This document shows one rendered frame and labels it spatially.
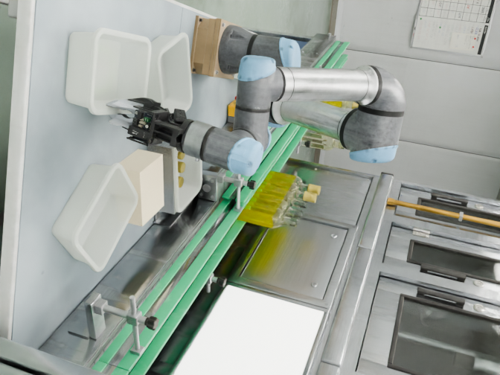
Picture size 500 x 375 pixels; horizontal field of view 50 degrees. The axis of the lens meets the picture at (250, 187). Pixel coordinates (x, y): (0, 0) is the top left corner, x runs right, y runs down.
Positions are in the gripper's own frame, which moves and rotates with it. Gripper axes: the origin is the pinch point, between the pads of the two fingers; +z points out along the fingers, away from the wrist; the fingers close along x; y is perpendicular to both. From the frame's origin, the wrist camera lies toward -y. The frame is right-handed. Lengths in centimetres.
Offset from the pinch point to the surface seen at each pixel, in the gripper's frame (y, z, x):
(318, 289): -55, -51, 46
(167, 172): -31.8, -1.8, 19.9
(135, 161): -18.0, 1.3, 15.6
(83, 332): 5, -7, 52
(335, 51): -203, -7, -26
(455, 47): -653, -73, -73
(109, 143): -10.1, 5.3, 11.0
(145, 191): -17.3, -3.6, 22.0
